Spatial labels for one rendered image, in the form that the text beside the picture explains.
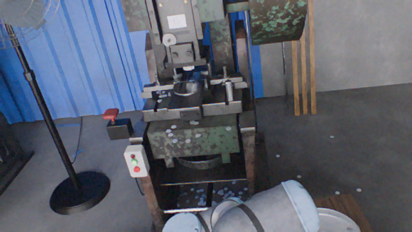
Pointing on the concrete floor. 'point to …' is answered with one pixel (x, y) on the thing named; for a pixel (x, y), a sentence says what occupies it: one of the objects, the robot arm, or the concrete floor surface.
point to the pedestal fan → (65, 193)
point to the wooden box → (343, 207)
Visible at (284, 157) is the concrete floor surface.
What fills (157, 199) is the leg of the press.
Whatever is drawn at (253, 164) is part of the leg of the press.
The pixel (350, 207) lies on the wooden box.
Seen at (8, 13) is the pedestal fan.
